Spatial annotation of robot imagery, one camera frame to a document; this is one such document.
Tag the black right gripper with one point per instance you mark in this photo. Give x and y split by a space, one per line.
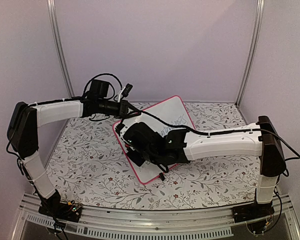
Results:
137 161

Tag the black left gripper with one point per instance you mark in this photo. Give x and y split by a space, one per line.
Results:
122 111

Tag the pink framed whiteboard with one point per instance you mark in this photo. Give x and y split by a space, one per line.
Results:
172 111

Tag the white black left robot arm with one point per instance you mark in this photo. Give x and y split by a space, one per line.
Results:
28 118

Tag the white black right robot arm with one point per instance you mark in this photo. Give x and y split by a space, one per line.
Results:
258 139

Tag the black whiteboard foot clip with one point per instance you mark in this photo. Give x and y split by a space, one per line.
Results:
161 176

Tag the floral patterned table mat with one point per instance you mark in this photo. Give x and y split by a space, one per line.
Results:
89 166

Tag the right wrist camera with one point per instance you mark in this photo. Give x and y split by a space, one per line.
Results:
119 127

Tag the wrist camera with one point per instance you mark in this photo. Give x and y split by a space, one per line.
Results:
119 127
123 93

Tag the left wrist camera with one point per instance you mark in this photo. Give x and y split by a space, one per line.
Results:
123 93

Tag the aluminium front rail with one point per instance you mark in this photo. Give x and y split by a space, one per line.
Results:
190 224

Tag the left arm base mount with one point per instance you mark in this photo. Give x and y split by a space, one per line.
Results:
69 211

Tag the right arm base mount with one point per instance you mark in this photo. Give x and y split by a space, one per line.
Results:
252 211

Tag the left aluminium corner post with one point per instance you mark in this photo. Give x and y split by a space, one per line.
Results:
51 6

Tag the aluminium corner post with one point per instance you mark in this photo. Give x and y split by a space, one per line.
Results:
258 19
51 6

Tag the right aluminium corner post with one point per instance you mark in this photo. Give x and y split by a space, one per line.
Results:
258 19

